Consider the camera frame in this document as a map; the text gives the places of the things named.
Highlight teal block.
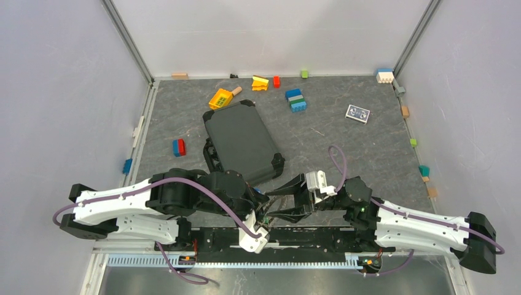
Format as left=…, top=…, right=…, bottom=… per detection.
left=418, top=165, right=430, bottom=177

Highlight tan wooden block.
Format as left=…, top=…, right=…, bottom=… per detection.
left=171, top=73, right=189, bottom=80

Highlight white blue brick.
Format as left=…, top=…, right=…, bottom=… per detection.
left=375, top=68, right=394, bottom=84

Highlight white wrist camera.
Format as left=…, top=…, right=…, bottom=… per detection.
left=305, top=170, right=337, bottom=205
left=238, top=211, right=269, bottom=254

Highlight dark grey hard case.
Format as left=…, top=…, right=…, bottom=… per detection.
left=202, top=100, right=285, bottom=186

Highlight grey brick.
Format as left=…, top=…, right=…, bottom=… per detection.
left=393, top=85, right=406, bottom=98

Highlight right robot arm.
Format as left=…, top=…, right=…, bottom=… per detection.
left=267, top=173, right=504, bottom=274

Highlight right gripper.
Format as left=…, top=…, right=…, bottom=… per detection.
left=264, top=172, right=350, bottom=224

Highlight red blue brick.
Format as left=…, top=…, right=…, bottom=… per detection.
left=172, top=138, right=186, bottom=157

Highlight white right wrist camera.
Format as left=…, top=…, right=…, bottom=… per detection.
left=305, top=170, right=337, bottom=205

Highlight tan block at right wall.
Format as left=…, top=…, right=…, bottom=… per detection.
left=427, top=187, right=438, bottom=199

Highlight blue green stacked bricks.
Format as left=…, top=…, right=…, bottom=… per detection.
left=285, top=88, right=307, bottom=113

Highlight red small block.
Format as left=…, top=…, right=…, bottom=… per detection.
left=273, top=76, right=281, bottom=89

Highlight yellow orange wedge blocks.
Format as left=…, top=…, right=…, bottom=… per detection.
left=251, top=75, right=269, bottom=91

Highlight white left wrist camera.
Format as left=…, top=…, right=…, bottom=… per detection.
left=238, top=211, right=269, bottom=254

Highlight orange wooden block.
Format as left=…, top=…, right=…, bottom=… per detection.
left=401, top=106, right=410, bottom=119

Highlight white cable duct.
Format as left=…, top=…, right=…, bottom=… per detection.
left=107, top=254, right=362, bottom=270

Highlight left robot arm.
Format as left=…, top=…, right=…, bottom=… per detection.
left=52, top=168, right=268, bottom=251

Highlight blue block at left wall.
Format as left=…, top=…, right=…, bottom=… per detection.
left=122, top=159, right=133, bottom=175

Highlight yellow toy window block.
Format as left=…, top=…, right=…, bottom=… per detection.
left=208, top=88, right=233, bottom=109

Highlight blue playing card box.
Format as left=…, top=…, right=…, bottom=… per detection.
left=345, top=104, right=370, bottom=124

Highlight wooden peg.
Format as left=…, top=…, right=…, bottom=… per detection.
left=232, top=86, right=243, bottom=96

